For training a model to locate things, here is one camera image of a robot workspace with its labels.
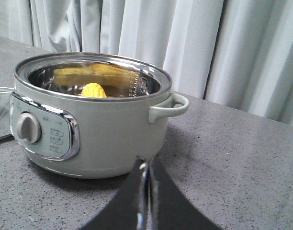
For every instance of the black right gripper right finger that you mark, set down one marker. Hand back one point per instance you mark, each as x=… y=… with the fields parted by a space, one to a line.
x=170 y=209

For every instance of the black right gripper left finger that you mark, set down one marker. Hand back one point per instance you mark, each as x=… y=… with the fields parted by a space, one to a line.
x=128 y=209

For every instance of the yellow corn cob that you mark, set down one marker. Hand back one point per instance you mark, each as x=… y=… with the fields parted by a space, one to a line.
x=93 y=90

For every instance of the glass pot lid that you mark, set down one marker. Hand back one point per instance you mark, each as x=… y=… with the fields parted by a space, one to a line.
x=5 y=131

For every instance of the pale green electric pot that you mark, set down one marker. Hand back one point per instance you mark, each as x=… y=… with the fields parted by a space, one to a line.
x=83 y=137

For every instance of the white curtain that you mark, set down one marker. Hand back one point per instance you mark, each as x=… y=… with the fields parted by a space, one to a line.
x=237 y=53

